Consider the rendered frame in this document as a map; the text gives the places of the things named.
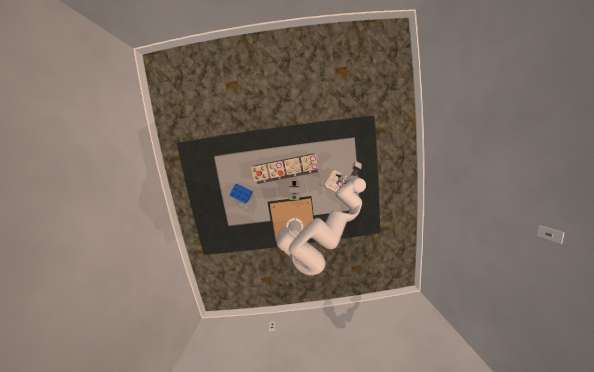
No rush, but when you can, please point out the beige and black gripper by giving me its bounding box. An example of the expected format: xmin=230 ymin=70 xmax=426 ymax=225
xmin=336 ymin=174 xmax=348 ymax=184

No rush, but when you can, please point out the blue tube rack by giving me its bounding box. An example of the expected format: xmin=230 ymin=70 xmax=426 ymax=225
xmin=229 ymin=184 xmax=253 ymax=204

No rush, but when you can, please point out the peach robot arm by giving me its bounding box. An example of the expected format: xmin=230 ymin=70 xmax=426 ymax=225
xmin=277 ymin=161 xmax=366 ymax=275

